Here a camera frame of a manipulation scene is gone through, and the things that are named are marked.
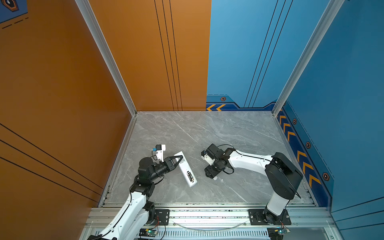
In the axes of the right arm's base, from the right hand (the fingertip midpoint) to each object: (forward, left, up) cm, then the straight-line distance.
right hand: (209, 171), depth 88 cm
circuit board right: (-30, -31, -2) cm, 43 cm away
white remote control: (-5, +13, +14) cm, 20 cm away
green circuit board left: (-29, +31, -2) cm, 43 cm away
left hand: (0, +15, +17) cm, 22 cm away
